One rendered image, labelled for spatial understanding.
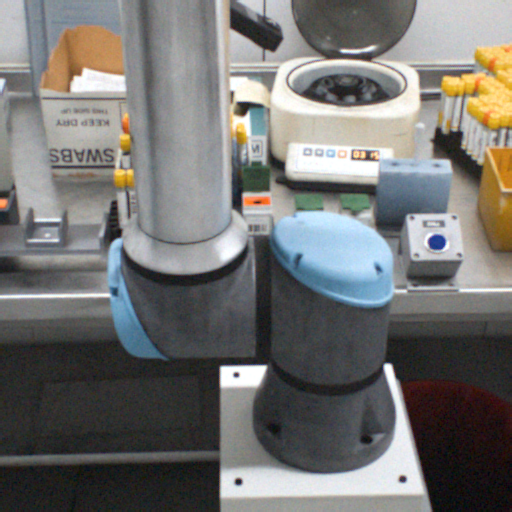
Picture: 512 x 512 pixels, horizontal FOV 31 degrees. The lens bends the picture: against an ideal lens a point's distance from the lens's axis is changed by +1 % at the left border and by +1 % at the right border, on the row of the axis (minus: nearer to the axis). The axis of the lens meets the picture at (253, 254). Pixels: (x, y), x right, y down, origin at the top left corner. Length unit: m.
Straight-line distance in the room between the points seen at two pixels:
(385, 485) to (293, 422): 0.11
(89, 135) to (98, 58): 0.28
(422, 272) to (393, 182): 0.15
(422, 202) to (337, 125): 0.21
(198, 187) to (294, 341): 0.18
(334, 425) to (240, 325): 0.15
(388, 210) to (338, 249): 0.51
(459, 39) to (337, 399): 1.06
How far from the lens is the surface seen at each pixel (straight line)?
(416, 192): 1.33
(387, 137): 1.46
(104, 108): 1.45
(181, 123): 0.73
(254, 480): 0.92
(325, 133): 1.46
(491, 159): 1.37
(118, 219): 1.33
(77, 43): 1.72
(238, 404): 1.00
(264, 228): 1.26
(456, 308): 1.26
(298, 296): 0.83
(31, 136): 1.66
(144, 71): 0.72
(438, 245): 1.22
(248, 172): 1.27
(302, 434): 0.91
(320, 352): 0.86
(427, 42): 1.81
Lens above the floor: 1.58
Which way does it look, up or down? 33 degrees down
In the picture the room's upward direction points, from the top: straight up
